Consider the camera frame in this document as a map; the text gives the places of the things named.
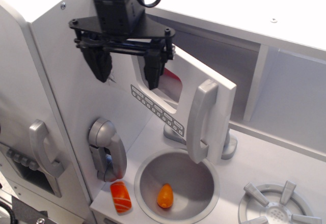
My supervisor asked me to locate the orange toy carrot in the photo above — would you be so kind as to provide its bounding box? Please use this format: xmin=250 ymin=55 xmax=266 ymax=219
xmin=156 ymin=183 xmax=174 ymax=209

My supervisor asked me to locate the red toy chili pepper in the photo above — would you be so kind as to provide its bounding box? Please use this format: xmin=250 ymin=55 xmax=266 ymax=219
xmin=162 ymin=68 xmax=182 ymax=90

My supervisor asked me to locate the white microwave door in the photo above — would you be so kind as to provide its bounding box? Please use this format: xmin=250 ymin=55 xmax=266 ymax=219
xmin=131 ymin=47 xmax=236 ymax=164

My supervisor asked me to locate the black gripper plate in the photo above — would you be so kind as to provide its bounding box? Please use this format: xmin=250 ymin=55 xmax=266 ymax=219
xmin=69 ymin=0 xmax=175 ymax=90

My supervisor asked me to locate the black braided cable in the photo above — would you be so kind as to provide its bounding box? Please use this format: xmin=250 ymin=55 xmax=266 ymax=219
xmin=0 ymin=200 xmax=17 ymax=224

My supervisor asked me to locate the grey stove burner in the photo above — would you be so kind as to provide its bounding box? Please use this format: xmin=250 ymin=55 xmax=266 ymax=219
xmin=238 ymin=181 xmax=322 ymax=223

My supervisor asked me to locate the grey fridge door handle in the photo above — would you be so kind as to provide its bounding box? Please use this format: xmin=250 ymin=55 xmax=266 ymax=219
xmin=29 ymin=119 xmax=64 ymax=178

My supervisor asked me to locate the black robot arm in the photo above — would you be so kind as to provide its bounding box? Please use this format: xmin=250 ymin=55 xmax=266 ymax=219
xmin=69 ymin=0 xmax=175 ymax=90

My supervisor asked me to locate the white fridge door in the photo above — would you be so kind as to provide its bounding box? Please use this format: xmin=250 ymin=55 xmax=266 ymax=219
xmin=1 ymin=1 xmax=95 ymax=223

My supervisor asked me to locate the orange salmon sushi toy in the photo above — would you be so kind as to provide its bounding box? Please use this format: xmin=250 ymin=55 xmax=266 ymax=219
xmin=110 ymin=181 xmax=132 ymax=214

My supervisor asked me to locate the grey toy wall phone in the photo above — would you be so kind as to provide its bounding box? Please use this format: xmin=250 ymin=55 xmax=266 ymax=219
xmin=88 ymin=118 xmax=127 ymax=182

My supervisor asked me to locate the grey toy faucet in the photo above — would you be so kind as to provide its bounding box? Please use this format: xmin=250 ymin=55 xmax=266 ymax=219
xmin=164 ymin=125 xmax=237 ymax=160

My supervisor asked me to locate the grey ice dispenser panel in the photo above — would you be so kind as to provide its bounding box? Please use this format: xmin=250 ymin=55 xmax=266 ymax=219
xmin=1 ymin=143 xmax=62 ymax=198

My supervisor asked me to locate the white toy kitchen cabinet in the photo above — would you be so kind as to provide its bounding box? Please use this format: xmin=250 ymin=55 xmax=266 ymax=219
xmin=29 ymin=0 xmax=325 ymax=223

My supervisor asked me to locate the silver sink bowl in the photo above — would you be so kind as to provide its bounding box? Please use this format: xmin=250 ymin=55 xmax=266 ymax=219
xmin=134 ymin=148 xmax=220 ymax=223

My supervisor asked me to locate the grey microwave door handle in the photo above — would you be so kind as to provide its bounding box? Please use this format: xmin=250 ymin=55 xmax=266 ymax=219
xmin=186 ymin=79 xmax=218 ymax=164

